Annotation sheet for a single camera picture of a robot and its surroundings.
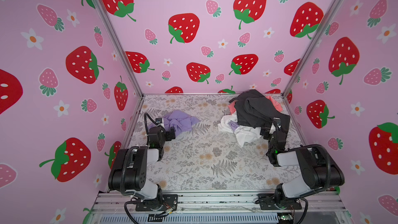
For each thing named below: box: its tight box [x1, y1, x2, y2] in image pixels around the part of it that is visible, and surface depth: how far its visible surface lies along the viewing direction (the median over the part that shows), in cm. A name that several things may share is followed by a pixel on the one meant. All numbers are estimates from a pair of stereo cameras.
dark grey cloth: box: [229, 89, 291, 134], surface depth 96 cm
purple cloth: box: [148, 109, 202, 137], surface depth 102 cm
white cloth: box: [217, 112, 276, 148], surface depth 97 cm
